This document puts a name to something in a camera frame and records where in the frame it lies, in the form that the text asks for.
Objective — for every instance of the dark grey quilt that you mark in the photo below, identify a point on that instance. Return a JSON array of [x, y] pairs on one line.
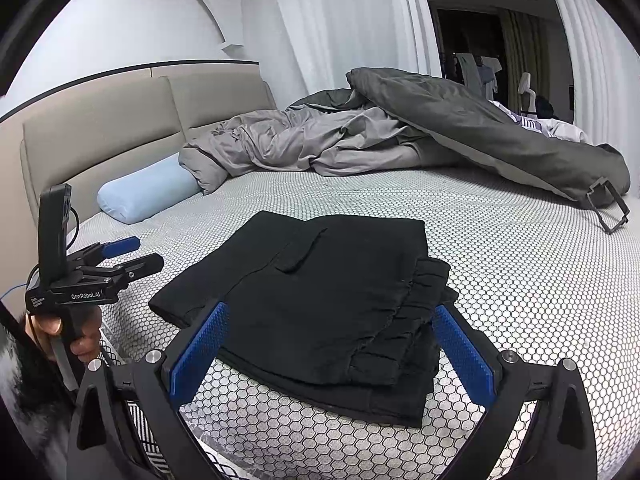
[[475, 120]]

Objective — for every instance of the white striped cloth pile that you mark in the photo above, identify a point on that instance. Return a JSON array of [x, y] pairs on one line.
[[545, 125]]

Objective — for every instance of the beige curtain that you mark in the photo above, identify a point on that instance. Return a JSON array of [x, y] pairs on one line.
[[525, 50]]

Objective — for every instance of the black pants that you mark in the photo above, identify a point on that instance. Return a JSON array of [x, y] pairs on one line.
[[325, 285]]

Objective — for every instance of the bed with white honeycomb sheet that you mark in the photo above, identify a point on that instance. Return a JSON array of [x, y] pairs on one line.
[[500, 240]]

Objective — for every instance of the person's left hand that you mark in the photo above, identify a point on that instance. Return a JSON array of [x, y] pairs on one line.
[[87, 342]]

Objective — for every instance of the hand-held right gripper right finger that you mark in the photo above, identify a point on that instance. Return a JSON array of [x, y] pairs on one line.
[[465, 355]]

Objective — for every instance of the beige padded headboard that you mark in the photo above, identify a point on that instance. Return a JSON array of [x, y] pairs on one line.
[[100, 135]]

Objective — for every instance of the hanging clothes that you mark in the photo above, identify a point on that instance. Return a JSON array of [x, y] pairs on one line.
[[475, 75]]

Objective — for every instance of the light blue pillow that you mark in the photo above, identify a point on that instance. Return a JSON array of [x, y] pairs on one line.
[[145, 190]]

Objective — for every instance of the light grey duvet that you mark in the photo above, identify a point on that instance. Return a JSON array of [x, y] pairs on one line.
[[300, 140]]

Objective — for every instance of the white chair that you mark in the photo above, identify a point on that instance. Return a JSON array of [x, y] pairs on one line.
[[526, 87]]

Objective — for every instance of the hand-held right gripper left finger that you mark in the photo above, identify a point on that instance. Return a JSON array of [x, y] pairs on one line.
[[200, 350]]

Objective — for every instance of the person's left forearm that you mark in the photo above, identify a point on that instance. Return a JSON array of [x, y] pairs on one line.
[[25, 385]]

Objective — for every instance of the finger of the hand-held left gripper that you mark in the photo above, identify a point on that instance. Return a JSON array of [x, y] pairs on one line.
[[145, 265], [122, 246]]

